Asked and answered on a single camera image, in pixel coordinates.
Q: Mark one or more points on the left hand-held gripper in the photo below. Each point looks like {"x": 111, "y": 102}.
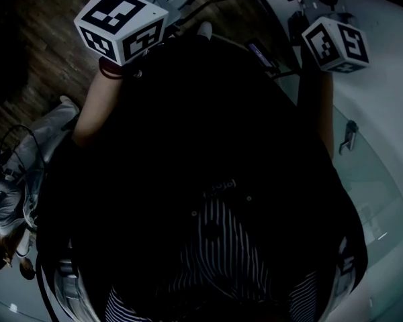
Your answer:
{"x": 117, "y": 22}

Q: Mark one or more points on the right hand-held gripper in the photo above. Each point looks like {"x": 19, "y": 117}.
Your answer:
{"x": 336, "y": 45}

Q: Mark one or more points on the person's left forearm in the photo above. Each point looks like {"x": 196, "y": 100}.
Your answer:
{"x": 94, "y": 112}

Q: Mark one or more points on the person's white shoe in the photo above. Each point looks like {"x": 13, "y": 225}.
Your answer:
{"x": 205, "y": 30}

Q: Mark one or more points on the black waist-mounted device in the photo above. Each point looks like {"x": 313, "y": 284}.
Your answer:
{"x": 260, "y": 54}

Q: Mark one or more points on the person's black vest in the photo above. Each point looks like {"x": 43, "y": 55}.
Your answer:
{"x": 188, "y": 129}

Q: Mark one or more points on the small dark tool on table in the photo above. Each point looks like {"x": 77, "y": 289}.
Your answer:
{"x": 348, "y": 136}

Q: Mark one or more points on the person's striped shirt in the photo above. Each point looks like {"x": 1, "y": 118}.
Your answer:
{"x": 221, "y": 247}

